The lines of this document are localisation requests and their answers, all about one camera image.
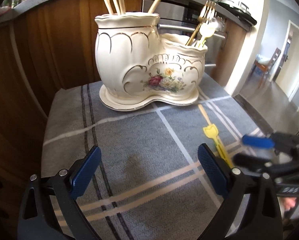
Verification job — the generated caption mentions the black pan on stove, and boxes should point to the black pan on stove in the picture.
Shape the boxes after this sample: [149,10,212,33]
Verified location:
[211,0,257,26]

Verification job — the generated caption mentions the gold fork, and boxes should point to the gold fork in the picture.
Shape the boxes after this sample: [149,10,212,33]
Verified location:
[185,0,216,46]

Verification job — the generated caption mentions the grey striped cloth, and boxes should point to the grey striped cloth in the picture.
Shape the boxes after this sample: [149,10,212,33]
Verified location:
[41,75,271,239]

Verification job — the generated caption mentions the silver fork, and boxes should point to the silver fork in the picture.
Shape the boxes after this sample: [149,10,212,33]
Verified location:
[210,16,225,33]

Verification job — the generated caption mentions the wooden dining chair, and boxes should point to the wooden dining chair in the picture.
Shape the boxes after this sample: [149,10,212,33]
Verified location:
[250,48,281,89]

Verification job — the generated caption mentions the cream floral ceramic utensil holder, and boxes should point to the cream floral ceramic utensil holder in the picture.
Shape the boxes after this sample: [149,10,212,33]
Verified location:
[95,12,208,112]

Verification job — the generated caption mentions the person's right hand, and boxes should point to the person's right hand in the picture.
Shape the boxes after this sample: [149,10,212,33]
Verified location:
[283,197,297,211]

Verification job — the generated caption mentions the stainless steel oven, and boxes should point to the stainless steel oven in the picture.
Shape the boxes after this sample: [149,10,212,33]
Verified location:
[155,2,226,69]

